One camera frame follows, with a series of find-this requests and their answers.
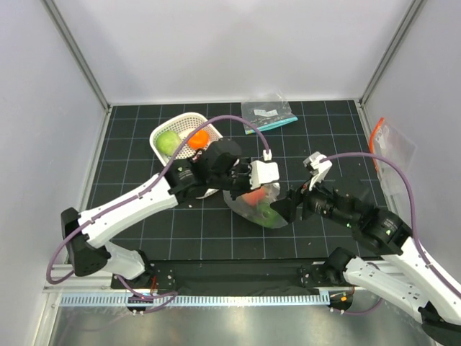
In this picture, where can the orange toy fruit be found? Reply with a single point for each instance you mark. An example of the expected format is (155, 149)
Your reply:
(199, 140)

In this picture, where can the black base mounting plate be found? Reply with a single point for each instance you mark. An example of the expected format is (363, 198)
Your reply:
(229, 276)

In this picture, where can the clear blue-zipper bag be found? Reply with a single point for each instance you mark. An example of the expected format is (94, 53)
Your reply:
(266, 112)

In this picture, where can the clear white-dotted zip bag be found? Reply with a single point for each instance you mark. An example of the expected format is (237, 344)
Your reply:
(255, 206)

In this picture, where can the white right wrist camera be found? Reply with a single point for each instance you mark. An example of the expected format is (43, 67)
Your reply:
(318, 166)

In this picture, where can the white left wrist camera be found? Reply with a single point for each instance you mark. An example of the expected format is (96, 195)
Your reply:
(263, 171)

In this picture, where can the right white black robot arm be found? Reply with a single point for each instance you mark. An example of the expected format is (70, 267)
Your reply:
(386, 235)

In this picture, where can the white perforated plastic basket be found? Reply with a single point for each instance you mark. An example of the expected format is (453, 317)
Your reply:
(182, 125)

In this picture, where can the aluminium front rail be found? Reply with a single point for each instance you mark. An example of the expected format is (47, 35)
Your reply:
(237, 292)

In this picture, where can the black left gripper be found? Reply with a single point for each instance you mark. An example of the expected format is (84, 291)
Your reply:
(245, 166)

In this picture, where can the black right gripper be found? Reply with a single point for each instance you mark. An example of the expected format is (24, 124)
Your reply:
(287, 206)

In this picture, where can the clear orange-zipper bag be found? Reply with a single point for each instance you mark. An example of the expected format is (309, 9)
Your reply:
(387, 141)

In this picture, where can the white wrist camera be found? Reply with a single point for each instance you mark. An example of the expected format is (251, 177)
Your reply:
(263, 171)
(318, 166)

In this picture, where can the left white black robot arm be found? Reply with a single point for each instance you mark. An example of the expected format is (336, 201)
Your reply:
(88, 235)

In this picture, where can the green toy bell pepper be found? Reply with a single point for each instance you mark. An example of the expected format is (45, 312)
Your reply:
(267, 217)

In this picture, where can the green toy cabbage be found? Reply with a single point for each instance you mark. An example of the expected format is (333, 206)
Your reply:
(168, 142)

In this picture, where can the peach toy fruit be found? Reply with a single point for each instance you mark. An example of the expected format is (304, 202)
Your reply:
(254, 197)

